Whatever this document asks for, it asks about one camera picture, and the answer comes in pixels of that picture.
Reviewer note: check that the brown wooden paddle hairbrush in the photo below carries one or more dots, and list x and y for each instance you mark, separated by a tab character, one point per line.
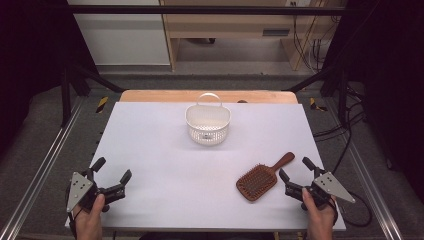
256	181

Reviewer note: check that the black slanted frame strut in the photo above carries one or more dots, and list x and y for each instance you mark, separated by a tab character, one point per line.
320	78
90	78

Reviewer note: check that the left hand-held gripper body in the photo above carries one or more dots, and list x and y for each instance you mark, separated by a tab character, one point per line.
80	190

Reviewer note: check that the person's left hand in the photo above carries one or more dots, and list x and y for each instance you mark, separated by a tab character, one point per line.
89	221

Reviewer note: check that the white cabinet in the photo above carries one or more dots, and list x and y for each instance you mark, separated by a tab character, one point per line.
123	36

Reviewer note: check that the person's right hand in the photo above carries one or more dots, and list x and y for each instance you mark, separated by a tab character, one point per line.
318	221

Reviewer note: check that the black horizontal frame bar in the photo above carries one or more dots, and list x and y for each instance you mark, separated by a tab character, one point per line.
200	9

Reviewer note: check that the yellow black floor tape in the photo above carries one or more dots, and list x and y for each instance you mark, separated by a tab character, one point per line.
315	105
102	104

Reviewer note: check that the black curtain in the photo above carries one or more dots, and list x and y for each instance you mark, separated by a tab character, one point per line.
30	60
393	83

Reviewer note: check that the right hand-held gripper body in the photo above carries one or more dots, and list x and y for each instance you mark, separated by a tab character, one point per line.
328	188

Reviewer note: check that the grey desk socket panel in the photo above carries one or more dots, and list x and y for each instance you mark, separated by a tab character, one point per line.
276	32

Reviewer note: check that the aluminium floor rail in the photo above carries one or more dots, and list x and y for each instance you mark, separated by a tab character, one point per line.
40	170
370	180

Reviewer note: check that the light wooden desk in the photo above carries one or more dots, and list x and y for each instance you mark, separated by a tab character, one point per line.
230	25

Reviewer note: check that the wooden table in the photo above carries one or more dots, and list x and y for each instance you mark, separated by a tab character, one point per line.
160	96

